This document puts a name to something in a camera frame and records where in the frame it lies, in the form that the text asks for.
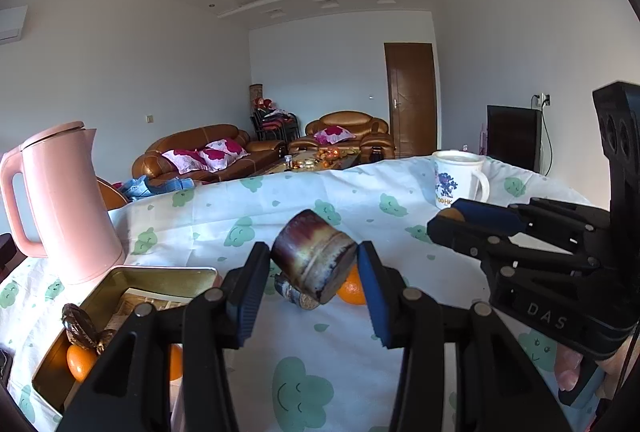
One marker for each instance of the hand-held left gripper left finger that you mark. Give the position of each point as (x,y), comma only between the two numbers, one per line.
(247,307)

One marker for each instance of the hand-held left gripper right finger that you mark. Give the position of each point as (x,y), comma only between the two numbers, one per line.
(376,307)

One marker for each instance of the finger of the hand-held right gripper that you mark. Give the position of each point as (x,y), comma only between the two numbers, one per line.
(490,214)
(455,234)

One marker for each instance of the small brown longan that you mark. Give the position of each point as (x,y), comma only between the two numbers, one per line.
(450,215)

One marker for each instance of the purple sugarcane piece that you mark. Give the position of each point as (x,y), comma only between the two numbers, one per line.
(296,296)
(315,259)

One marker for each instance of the gold tin box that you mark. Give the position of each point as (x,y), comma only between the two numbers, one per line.
(165,279)

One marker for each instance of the orange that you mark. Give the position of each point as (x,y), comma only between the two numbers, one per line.
(351,293)
(80,363)
(175,362)

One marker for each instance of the person's right hand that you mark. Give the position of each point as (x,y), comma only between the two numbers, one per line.
(567,369)

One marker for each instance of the white printed mug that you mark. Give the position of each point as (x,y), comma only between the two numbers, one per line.
(452,179)

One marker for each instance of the black television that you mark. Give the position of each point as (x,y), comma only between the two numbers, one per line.
(514,137)

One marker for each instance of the printed paper leaflet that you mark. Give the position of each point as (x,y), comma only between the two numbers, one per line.
(150,298)

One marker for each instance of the cloud print tablecloth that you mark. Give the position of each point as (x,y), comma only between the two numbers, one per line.
(325,192)

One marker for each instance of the brown wooden door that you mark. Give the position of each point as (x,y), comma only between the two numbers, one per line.
(411,100)

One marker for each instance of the blue cloth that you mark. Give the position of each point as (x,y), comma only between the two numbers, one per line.
(155,187)

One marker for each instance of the pink floral pillow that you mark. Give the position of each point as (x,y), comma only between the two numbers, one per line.
(332,135)
(222,153)
(184,160)

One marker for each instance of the coffee table with snacks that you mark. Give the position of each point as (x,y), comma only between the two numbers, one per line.
(310,162)

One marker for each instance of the brown leather armchair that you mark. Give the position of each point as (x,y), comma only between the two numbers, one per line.
(345,118)

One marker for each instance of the wooden chair back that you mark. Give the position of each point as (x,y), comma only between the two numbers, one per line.
(112,197)

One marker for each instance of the brown leather sofa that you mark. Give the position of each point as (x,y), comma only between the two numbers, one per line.
(200,135)

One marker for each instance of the stacked black chairs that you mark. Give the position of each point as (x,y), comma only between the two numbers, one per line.
(272,125)

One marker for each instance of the pink electric kettle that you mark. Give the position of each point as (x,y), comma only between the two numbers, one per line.
(65,202)

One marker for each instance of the tall brown floor vase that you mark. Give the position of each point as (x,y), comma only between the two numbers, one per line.
(256,92)

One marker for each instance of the dark brown furniture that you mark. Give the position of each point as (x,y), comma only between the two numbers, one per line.
(6,257)

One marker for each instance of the white air conditioner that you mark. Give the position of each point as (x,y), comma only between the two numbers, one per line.
(11,25)

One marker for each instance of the wall power outlet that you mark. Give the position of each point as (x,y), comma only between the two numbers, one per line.
(544,100)

